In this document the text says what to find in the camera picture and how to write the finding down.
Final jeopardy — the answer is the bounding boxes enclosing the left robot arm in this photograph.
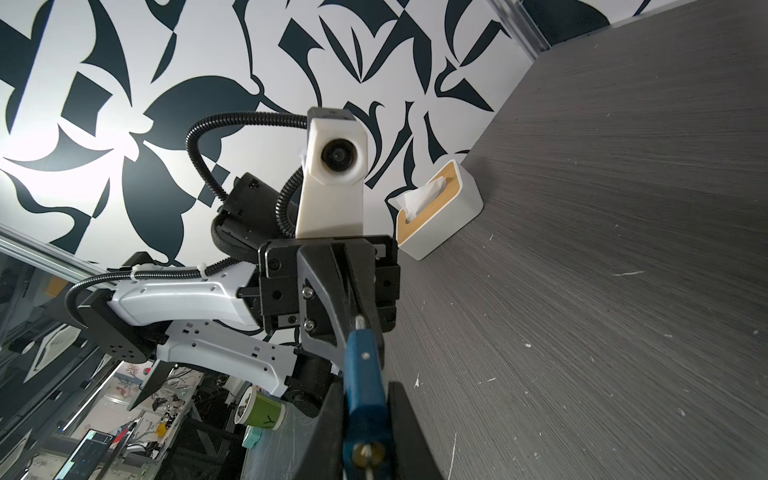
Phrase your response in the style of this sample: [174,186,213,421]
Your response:
[64,107,400,416]

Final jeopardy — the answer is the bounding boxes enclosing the tissue box wooden lid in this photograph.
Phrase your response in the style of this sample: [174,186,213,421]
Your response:
[387,160,484,260]

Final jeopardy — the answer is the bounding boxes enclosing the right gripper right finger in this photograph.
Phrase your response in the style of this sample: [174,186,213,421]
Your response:
[388,382,444,480]

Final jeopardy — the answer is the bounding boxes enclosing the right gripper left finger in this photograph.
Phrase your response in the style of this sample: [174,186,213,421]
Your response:
[293,382,346,480]

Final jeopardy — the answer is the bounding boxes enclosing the blue padlock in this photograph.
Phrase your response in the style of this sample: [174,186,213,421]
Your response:
[342,315,393,479]

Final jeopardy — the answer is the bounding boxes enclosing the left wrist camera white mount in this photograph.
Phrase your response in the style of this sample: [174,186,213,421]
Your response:
[295,107,369,239]

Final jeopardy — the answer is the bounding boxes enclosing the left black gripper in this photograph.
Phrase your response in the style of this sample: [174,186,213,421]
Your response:
[257,235,401,368]

